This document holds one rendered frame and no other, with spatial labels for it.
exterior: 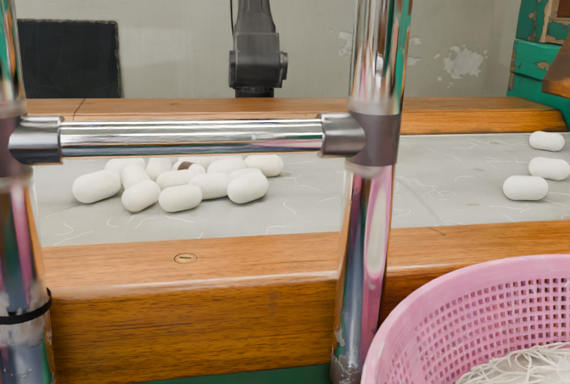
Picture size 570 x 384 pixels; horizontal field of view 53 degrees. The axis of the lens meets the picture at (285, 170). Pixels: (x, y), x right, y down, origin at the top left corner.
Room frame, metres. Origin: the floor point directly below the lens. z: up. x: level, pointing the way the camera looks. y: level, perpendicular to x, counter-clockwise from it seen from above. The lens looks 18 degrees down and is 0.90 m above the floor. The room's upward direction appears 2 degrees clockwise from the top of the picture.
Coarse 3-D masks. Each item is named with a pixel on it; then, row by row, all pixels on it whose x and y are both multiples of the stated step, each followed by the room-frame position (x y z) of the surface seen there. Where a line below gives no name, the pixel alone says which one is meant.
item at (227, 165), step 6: (216, 162) 0.44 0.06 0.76; (222, 162) 0.44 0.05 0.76; (228, 162) 0.45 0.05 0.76; (234, 162) 0.45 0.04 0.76; (240, 162) 0.45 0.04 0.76; (210, 168) 0.44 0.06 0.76; (216, 168) 0.44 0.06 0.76; (222, 168) 0.44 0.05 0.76; (228, 168) 0.44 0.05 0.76; (234, 168) 0.45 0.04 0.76; (240, 168) 0.45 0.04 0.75; (246, 168) 0.45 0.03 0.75; (228, 174) 0.44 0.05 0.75
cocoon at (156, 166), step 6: (150, 162) 0.45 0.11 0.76; (156, 162) 0.44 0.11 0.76; (162, 162) 0.44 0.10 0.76; (168, 162) 0.45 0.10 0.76; (150, 168) 0.44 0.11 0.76; (156, 168) 0.43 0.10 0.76; (162, 168) 0.44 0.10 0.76; (168, 168) 0.44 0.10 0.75; (150, 174) 0.43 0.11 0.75; (156, 174) 0.43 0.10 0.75; (156, 180) 0.43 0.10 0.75
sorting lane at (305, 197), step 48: (432, 144) 0.60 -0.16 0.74; (480, 144) 0.61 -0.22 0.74; (528, 144) 0.62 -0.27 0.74; (48, 192) 0.42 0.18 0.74; (288, 192) 0.43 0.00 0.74; (336, 192) 0.44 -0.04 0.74; (432, 192) 0.45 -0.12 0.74; (480, 192) 0.45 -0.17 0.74; (48, 240) 0.33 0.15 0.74; (96, 240) 0.33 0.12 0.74; (144, 240) 0.33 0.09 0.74
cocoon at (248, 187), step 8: (240, 176) 0.41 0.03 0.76; (248, 176) 0.41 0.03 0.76; (256, 176) 0.41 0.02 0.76; (264, 176) 0.42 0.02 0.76; (232, 184) 0.40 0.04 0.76; (240, 184) 0.40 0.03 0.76; (248, 184) 0.40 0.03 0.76; (256, 184) 0.41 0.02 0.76; (264, 184) 0.41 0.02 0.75; (232, 192) 0.40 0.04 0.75; (240, 192) 0.40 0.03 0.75; (248, 192) 0.40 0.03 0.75; (256, 192) 0.41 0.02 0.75; (264, 192) 0.41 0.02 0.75; (232, 200) 0.40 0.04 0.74; (240, 200) 0.40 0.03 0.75; (248, 200) 0.40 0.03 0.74
